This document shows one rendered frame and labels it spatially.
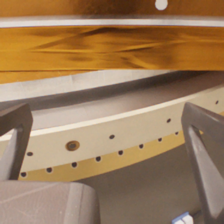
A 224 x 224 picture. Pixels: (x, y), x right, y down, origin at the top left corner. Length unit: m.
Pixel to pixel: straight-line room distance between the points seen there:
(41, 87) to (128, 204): 0.21
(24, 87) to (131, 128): 0.12
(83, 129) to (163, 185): 0.19
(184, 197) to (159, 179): 0.07
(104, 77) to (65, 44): 0.05
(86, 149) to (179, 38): 0.15
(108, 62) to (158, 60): 0.05
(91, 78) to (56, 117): 0.05
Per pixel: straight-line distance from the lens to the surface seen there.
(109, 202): 0.32
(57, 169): 0.28
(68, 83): 0.22
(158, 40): 0.22
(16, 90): 0.23
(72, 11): 0.21
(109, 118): 0.20
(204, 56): 0.24
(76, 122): 0.20
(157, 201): 0.36
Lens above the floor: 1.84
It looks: 36 degrees down
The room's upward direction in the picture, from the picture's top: straight up
